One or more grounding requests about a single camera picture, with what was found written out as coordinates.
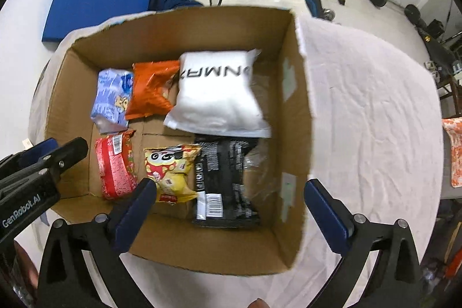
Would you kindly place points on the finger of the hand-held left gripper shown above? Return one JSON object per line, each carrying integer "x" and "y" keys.
{"x": 65, "y": 156}
{"x": 36, "y": 151}

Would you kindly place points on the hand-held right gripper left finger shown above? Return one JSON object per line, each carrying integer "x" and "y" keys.
{"x": 135, "y": 217}

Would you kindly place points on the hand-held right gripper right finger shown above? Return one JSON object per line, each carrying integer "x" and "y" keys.
{"x": 326, "y": 216}

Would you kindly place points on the red snack packet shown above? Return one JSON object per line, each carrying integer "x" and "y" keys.
{"x": 115, "y": 167}

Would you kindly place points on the yellow snack packet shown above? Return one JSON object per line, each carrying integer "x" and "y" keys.
{"x": 169, "y": 171}

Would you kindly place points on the blue and white packet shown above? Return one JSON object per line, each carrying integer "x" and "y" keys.
{"x": 110, "y": 98}

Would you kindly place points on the black packet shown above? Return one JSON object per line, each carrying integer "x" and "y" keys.
{"x": 223, "y": 181}

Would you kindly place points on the orange snack packet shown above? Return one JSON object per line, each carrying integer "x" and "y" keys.
{"x": 148, "y": 91}

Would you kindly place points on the cardboard box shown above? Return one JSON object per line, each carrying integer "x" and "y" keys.
{"x": 297, "y": 102}

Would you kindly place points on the white pillow packet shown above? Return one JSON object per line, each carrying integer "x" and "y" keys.
{"x": 216, "y": 95}

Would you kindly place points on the person's left hand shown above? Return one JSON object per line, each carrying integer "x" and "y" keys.
{"x": 27, "y": 268}

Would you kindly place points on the grey tablecloth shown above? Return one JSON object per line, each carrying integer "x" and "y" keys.
{"x": 368, "y": 149}

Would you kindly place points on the grey padded chair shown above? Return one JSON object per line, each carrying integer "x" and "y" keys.
{"x": 453, "y": 192}

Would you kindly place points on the orange floral towel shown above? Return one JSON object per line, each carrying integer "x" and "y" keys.
{"x": 455, "y": 149}

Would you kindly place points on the blue foam mat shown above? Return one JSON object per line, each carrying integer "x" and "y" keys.
{"x": 94, "y": 3}

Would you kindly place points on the black speaker box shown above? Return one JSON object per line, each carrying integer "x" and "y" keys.
{"x": 435, "y": 28}

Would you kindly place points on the white wall socket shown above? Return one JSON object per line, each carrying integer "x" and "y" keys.
{"x": 26, "y": 144}

